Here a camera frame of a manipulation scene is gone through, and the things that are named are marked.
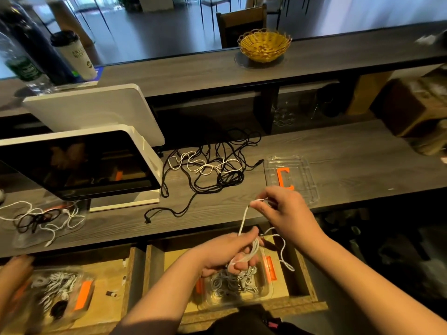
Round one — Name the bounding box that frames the person's right hand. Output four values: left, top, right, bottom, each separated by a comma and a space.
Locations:
250, 186, 325, 252

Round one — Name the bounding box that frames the person's left hand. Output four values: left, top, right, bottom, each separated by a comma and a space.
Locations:
192, 227, 263, 277

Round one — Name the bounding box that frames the clear container drawer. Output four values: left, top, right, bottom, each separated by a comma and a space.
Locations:
196, 246, 278, 308
21, 267, 96, 327

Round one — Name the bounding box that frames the person's right forearm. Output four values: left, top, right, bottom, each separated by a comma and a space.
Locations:
304, 230, 447, 335

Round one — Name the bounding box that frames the person's left forearm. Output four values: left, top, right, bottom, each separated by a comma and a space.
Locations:
112, 255, 217, 335

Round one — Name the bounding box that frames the brown cardboard box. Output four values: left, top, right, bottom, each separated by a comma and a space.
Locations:
373, 76, 447, 137

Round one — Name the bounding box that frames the wooden drawer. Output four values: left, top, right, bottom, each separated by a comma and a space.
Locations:
143, 230, 329, 334
0, 244, 146, 335

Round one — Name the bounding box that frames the flat cardboard sheet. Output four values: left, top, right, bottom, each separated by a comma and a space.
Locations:
347, 69, 392, 116

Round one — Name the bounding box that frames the yellow woven basket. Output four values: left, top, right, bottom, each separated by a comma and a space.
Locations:
237, 29, 293, 63

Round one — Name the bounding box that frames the white touchscreen monitor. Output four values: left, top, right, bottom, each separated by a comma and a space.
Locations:
0, 124, 165, 212

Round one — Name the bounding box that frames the grey wooden bar counter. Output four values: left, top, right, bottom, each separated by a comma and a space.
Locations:
0, 20, 447, 117

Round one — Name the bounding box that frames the white customer display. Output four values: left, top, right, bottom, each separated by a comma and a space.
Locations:
22, 83, 166, 147

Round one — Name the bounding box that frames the brown wooden chair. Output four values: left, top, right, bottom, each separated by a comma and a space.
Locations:
217, 5, 268, 49

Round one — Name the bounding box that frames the white paper coffee cup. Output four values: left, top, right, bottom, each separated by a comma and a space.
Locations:
50, 30, 99, 82

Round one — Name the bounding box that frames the clear plastic water bottle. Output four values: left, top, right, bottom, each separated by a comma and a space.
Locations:
0, 34, 53, 95

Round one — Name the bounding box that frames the black thermos bottle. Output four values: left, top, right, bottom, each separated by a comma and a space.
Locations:
0, 7, 78, 87

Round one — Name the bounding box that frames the round wooden table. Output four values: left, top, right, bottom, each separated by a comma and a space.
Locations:
45, 0, 95, 46

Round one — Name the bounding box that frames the bundle of black cables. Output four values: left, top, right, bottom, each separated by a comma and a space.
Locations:
162, 129, 265, 194

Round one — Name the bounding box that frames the black coiled cable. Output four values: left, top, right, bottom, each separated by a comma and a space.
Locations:
50, 300, 69, 320

